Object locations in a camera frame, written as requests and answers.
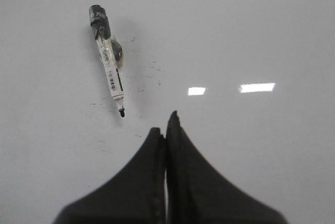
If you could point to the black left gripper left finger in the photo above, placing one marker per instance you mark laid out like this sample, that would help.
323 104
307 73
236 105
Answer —
134 195

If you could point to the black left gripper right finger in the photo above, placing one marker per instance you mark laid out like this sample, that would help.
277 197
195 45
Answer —
198 193

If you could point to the black whiteboard marker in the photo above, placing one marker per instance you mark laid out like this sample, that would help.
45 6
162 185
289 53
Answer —
111 54

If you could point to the white whiteboard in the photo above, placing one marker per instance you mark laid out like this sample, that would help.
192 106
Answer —
252 82

